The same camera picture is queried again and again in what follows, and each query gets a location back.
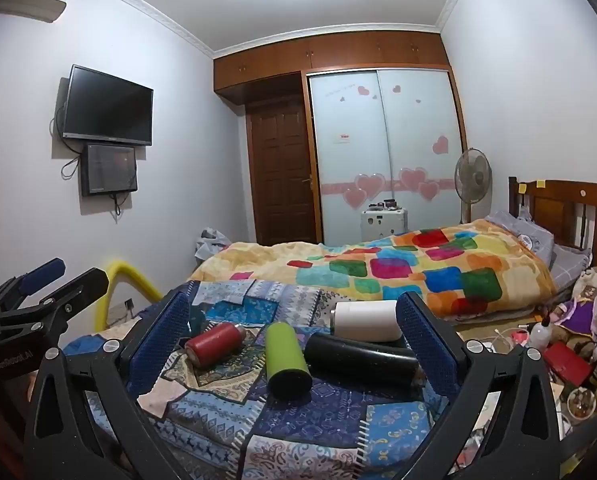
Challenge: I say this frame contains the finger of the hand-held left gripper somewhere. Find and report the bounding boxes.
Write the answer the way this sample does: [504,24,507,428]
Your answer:
[0,267,110,334]
[0,258,67,312]

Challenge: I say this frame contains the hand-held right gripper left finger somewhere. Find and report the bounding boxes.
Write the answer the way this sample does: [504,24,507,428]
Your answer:
[22,290,199,480]

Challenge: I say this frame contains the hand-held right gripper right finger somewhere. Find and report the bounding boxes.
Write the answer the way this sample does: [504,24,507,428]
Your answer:
[393,291,565,480]

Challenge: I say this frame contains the red cup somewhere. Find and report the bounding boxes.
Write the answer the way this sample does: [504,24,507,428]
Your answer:
[184,322,247,370]

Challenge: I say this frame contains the black cup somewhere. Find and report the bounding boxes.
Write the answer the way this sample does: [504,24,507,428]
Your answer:
[303,334,426,389]

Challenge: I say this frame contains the green cup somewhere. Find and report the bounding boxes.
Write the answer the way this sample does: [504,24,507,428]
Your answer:
[264,321,314,397]

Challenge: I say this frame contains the yellow foam tube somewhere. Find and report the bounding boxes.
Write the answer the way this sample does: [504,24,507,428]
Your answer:
[92,257,167,334]

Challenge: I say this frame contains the colourful checked blanket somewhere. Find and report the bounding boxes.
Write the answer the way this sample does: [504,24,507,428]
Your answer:
[188,225,559,319]

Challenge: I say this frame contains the grey clothes pile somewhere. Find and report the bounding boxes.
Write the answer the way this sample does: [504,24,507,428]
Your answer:
[194,227,232,261]

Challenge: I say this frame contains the white bottle with black cap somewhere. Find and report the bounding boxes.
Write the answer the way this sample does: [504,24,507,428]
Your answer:
[527,315,560,351]

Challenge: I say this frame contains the small white cabinet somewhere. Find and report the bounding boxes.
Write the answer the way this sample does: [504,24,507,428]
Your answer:
[361,208,410,242]

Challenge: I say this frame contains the red box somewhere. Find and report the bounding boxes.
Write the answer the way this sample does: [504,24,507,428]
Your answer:
[543,342,594,387]

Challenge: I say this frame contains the grey printed pillow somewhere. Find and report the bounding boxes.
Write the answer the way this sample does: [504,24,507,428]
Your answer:
[483,209,555,262]

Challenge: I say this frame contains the blue patchwork blanket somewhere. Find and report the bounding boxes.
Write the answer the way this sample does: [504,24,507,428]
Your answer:
[61,280,479,480]

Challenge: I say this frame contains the plush doll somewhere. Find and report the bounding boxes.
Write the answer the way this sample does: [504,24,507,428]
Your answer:
[549,285,597,332]

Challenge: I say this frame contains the grey checked pillow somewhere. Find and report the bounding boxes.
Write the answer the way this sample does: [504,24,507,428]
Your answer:
[547,241,592,287]

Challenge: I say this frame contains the small round bowl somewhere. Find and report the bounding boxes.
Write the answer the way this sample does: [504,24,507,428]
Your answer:
[565,387,597,419]

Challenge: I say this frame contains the white standing fan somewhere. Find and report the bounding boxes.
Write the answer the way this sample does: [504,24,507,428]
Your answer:
[453,148,493,225]

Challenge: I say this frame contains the wooden bed headboard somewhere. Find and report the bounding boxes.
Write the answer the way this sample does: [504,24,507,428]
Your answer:
[507,176,597,269]

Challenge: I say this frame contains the brown wooden door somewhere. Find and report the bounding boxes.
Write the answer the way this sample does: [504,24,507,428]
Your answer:
[245,97,324,247]

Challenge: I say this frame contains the wooden wardrobe with sliding doors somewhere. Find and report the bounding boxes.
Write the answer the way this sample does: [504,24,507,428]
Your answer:
[213,30,469,249]

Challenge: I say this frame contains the white air conditioner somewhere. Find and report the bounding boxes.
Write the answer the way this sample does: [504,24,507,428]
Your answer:
[0,0,68,25]

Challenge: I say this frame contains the white cable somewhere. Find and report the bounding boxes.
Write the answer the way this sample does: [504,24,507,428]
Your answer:
[477,327,530,350]

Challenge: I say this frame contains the black monitor cable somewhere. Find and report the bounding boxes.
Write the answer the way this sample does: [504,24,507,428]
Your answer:
[111,191,130,224]

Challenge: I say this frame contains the small black wall monitor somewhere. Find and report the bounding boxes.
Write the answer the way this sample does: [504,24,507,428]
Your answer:
[80,143,138,198]

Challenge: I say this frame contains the black television cable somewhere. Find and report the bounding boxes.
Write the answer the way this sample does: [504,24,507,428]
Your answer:
[52,77,87,179]

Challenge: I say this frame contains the black wall television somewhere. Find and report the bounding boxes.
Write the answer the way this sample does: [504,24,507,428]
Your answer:
[61,64,154,147]

